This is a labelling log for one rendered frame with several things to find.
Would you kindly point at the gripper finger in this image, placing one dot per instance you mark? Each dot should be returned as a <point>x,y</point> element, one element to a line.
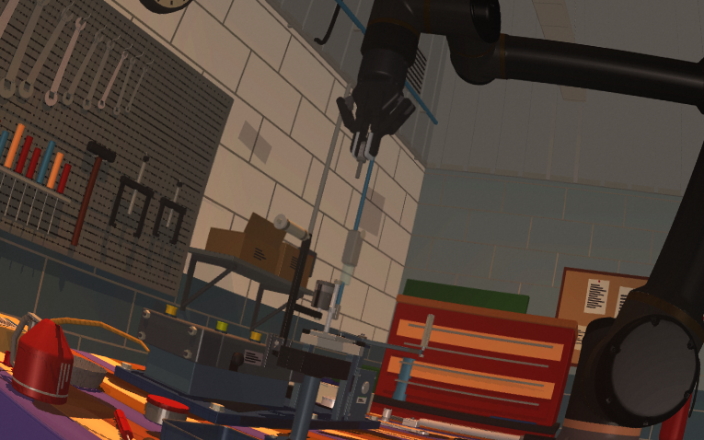
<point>395,125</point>
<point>346,116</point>

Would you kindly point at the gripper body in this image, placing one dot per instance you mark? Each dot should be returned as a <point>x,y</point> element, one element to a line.
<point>382,85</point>

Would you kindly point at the blue link rod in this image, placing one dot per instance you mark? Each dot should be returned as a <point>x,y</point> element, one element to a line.
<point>359,208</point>

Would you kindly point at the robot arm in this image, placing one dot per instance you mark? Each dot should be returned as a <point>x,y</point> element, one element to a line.
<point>602,67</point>

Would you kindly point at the grey coupling socket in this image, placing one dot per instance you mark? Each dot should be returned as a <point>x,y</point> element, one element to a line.
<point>352,247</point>

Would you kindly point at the black lever grey grip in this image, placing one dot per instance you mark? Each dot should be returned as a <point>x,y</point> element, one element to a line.
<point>296,287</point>

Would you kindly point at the grey bellcrank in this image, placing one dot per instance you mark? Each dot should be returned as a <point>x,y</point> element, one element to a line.
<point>427,333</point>

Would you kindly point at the grey upright pipe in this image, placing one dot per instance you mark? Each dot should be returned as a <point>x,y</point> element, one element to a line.
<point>326,171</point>

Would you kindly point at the black hook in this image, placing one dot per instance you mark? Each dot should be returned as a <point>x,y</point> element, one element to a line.
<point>327,30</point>

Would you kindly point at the small cardboard box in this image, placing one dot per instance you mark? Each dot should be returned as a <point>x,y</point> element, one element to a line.
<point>295,263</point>

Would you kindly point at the large cardboard box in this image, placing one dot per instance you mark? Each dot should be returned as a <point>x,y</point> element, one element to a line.
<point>254,241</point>

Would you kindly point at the small grey block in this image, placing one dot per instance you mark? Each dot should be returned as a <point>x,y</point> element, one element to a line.
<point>327,295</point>

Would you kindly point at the green mat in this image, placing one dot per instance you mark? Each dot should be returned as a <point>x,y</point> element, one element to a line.
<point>467,296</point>

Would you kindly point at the grey pegboard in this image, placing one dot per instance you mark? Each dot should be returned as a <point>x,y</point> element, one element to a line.
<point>162,183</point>

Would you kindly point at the small silver wrench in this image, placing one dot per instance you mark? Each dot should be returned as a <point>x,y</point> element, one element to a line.
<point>113,79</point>
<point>97,76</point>
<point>137,85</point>
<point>124,87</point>

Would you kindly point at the small black puller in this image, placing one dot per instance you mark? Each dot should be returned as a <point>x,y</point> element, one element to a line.
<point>162,221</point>

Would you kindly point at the yellow knob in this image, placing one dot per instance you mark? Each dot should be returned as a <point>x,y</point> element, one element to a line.
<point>171,309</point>
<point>255,335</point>
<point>222,326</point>

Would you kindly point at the large black puller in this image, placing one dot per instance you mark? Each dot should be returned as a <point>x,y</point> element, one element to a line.
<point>120,202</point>

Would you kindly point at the brown notice board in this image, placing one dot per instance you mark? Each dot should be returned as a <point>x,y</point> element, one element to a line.
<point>577,299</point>

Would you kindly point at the blue cylinder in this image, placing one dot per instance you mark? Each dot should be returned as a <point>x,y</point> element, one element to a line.
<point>405,379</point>

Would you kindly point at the red tool chest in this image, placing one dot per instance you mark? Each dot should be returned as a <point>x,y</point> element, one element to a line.
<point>480,367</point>

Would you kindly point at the grey control box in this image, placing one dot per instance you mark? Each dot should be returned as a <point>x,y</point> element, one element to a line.
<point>354,391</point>

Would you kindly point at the grey machine body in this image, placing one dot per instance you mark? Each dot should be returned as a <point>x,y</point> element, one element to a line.
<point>205,360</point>

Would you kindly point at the silver tube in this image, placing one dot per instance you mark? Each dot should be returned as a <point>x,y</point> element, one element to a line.
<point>467,428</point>

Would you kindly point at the red round cap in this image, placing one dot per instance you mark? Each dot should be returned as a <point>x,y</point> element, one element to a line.
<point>167,406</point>

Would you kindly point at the grey bowl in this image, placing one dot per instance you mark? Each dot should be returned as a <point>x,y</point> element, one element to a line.
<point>87,374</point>

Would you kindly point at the small red screwdriver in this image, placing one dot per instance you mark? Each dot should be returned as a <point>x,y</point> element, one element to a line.
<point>123,423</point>

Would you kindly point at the red oil can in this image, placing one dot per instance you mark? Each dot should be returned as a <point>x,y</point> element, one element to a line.
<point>43,367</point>

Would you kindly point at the red knob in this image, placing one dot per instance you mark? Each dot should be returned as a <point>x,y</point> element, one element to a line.
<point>7,358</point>

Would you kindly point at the grey wall shelf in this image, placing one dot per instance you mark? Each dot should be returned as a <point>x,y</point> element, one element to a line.
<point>229,266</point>

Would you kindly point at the black wall clock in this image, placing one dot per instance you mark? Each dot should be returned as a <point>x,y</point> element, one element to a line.
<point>165,5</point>

